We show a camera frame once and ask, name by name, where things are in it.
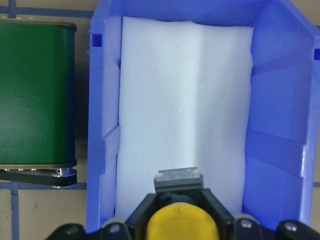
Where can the blue receiving bin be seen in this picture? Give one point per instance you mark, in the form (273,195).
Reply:
(282,134)

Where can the white foam pad receiving bin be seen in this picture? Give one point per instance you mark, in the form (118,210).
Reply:
(184,101)

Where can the yellow push button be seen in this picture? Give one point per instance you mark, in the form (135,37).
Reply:
(180,219)

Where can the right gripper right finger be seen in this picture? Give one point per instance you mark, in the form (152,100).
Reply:
(222,217)

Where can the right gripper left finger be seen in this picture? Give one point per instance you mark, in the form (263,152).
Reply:
(137,222)

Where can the green conveyor belt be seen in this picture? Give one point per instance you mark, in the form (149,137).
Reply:
(37,92)

